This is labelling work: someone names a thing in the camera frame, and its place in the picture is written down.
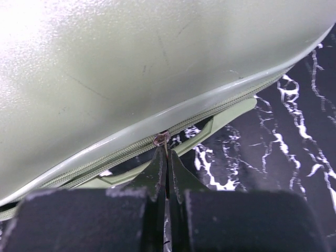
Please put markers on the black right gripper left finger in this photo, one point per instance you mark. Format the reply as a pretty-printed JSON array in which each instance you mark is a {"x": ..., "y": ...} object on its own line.
[{"x": 93, "y": 219}]

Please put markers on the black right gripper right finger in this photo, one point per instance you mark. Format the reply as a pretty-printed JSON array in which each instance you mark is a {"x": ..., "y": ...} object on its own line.
[{"x": 206, "y": 220}]

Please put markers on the green hard-shell suitcase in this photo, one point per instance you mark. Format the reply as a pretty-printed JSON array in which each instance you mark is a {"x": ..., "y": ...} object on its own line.
[{"x": 88, "y": 85}]

